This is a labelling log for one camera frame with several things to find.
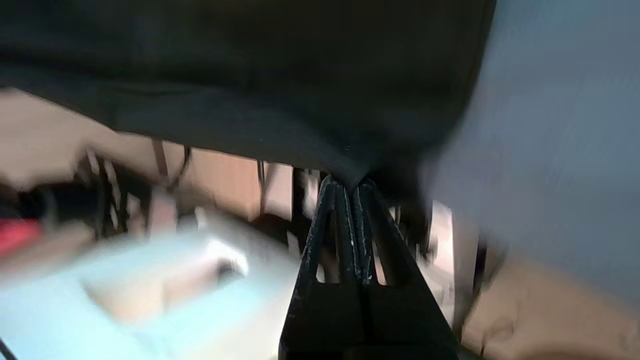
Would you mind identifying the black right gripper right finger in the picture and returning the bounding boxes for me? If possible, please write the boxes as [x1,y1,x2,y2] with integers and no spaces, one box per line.
[351,177,461,360]

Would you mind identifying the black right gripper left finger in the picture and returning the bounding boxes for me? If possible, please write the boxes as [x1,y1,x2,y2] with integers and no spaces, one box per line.
[279,175,373,360]

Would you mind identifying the black printed t-shirt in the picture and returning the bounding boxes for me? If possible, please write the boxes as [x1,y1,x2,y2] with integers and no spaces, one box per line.
[0,0,498,193]

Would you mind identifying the white robot base panel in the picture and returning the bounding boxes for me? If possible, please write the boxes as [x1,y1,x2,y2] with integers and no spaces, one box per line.
[0,215,306,360]

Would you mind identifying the bed with blue sheet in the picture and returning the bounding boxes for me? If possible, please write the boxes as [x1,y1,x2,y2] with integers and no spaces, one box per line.
[420,0,640,321]

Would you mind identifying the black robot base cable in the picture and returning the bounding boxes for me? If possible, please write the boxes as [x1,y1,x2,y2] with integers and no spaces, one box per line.
[152,140,193,193]

